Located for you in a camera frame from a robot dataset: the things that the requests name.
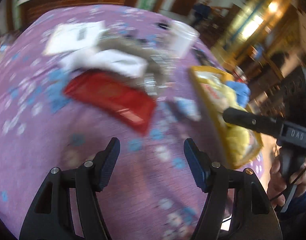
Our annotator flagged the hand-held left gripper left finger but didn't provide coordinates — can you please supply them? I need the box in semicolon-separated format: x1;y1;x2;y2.
19;137;121;240

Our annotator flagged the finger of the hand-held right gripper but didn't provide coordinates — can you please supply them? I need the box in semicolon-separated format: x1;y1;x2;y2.
222;106;284;137

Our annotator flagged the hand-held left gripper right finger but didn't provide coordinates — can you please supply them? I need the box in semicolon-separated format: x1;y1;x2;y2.
183;138;283;240

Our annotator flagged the light blue towel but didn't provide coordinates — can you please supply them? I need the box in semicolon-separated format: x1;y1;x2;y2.
225;80;251;108

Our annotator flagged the yellow cardboard box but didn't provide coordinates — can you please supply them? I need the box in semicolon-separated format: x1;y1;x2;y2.
189;66;264;170

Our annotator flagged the white towel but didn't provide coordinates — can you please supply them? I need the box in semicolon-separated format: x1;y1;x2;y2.
59;50;148;78

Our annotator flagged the grey towel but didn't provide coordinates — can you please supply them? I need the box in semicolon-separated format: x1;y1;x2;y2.
95;36;173;98

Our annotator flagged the person's right forearm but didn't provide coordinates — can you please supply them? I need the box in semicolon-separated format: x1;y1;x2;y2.
278;187;306;240

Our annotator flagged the person's right hand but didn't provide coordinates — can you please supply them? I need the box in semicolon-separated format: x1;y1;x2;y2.
266;155;306;201

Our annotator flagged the white packet red print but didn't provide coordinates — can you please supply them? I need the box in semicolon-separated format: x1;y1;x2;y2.
199;71;226;105

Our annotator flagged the purple floral tablecloth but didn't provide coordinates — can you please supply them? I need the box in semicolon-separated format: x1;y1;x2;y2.
0;4;266;240

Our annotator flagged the white plastic jar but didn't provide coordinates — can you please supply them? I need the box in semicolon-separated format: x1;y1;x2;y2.
165;20;199;58

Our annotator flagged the white paper sheet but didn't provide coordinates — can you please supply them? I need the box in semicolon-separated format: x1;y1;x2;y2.
43;21;106;55

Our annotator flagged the wooden sideboard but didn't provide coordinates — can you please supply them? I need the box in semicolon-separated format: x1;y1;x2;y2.
12;0;143;25

